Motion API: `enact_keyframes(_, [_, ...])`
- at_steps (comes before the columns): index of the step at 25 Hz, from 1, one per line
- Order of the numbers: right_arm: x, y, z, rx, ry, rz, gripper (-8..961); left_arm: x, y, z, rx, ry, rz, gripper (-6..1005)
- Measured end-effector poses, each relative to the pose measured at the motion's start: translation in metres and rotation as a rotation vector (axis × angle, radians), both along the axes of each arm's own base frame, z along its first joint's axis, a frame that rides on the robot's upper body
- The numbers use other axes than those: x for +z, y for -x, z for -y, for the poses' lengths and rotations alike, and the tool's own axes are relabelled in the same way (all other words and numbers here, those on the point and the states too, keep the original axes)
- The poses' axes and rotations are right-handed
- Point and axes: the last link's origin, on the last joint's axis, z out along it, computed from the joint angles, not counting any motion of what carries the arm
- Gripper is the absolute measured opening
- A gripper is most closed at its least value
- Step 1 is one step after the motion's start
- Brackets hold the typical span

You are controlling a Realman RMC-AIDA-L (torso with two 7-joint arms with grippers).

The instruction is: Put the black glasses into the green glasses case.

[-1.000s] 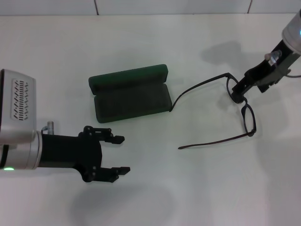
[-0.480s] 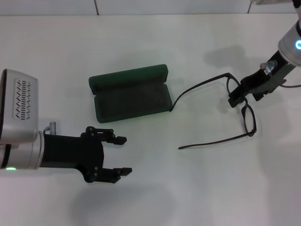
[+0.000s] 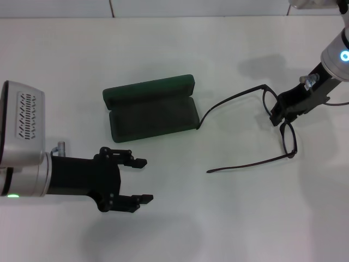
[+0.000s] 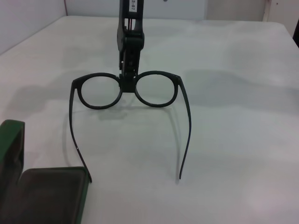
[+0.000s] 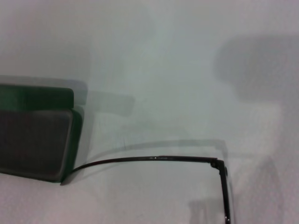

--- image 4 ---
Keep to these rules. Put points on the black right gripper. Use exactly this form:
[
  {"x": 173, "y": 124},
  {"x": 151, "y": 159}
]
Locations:
[{"x": 137, "y": 18}]

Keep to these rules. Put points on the black round-frame glasses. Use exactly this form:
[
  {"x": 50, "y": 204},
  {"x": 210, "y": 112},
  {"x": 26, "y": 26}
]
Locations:
[{"x": 74, "y": 83}]

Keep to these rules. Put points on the green glasses case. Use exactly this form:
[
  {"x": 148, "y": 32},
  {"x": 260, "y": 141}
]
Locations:
[{"x": 46, "y": 186}]

